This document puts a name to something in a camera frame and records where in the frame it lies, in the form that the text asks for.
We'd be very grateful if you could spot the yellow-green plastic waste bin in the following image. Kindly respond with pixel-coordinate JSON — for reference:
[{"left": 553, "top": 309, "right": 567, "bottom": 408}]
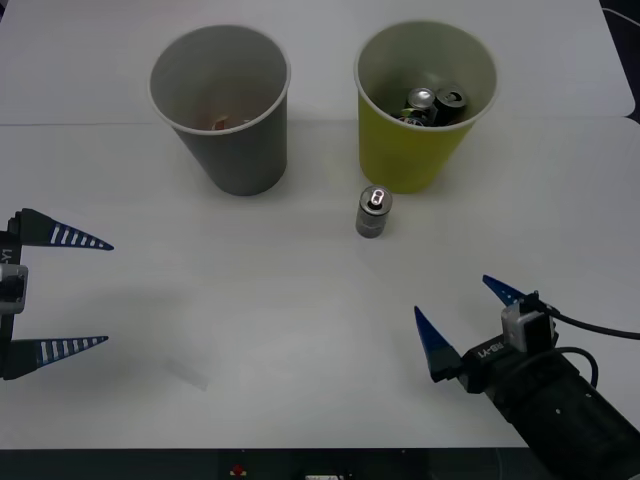
[{"left": 353, "top": 19, "right": 499, "bottom": 195}]

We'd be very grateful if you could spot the silver-topped drink can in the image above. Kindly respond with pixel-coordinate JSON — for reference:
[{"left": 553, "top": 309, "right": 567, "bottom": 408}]
[{"left": 402, "top": 87, "right": 441, "bottom": 126}]

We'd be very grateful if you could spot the bottle with red label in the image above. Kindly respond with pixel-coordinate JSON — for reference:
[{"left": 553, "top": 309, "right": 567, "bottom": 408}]
[{"left": 208, "top": 115, "right": 254, "bottom": 132}]

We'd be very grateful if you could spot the black drink can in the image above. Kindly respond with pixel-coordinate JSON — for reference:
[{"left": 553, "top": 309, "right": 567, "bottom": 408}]
[{"left": 432, "top": 85, "right": 470, "bottom": 126}]

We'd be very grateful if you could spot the white cable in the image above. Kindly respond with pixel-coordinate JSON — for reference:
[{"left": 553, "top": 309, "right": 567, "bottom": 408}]
[{"left": 602, "top": 6, "right": 640, "bottom": 25}]

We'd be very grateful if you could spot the grey plastic waste bin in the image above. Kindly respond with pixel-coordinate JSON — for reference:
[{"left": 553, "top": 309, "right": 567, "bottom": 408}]
[{"left": 147, "top": 24, "right": 292, "bottom": 197}]

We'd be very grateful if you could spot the dark grey drink can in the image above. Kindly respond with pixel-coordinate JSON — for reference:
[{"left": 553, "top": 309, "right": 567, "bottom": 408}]
[{"left": 354, "top": 185, "right": 394, "bottom": 239}]

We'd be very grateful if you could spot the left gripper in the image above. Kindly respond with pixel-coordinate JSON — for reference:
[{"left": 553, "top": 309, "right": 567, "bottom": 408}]
[{"left": 0, "top": 207, "right": 115, "bottom": 382}]

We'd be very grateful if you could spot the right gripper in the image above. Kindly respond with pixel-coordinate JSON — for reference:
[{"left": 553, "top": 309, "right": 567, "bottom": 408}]
[{"left": 413, "top": 274, "right": 532, "bottom": 397}]

